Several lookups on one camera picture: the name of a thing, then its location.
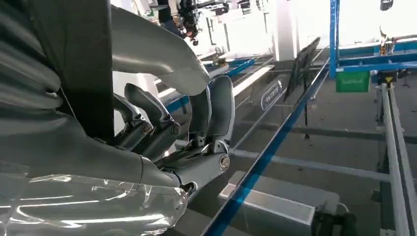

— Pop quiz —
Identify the grey metal rail frame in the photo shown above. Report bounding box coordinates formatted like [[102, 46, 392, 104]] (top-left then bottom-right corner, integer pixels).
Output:
[[374, 83, 417, 236]]

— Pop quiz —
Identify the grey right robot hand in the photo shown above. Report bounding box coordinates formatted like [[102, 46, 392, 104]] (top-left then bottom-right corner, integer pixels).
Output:
[[0, 4, 236, 196]]

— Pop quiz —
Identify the black robot foot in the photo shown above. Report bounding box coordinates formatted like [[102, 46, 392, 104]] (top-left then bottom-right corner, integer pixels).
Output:
[[311, 211, 359, 236]]

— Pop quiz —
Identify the black equipment rig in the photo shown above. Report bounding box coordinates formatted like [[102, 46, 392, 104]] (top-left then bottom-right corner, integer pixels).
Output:
[[177, 0, 230, 46]]

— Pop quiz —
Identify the black stand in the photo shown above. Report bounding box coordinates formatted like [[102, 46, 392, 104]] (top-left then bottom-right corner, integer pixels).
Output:
[[282, 36, 322, 140]]

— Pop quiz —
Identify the green crate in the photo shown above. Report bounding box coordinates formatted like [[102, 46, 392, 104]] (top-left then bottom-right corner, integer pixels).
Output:
[[335, 71, 371, 93]]

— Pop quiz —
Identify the white grille panel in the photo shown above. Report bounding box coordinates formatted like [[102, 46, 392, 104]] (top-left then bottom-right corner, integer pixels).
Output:
[[218, 171, 341, 226]]

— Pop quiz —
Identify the blue metal shelf rack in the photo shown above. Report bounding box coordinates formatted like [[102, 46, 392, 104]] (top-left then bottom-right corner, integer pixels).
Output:
[[202, 0, 417, 236]]

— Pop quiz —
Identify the oval white-rimmed sign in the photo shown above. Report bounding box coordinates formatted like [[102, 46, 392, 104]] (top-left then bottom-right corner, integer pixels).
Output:
[[260, 81, 283, 111]]

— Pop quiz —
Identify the clear plastic wrap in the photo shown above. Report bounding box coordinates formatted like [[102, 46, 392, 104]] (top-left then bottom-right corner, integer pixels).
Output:
[[0, 174, 190, 236]]

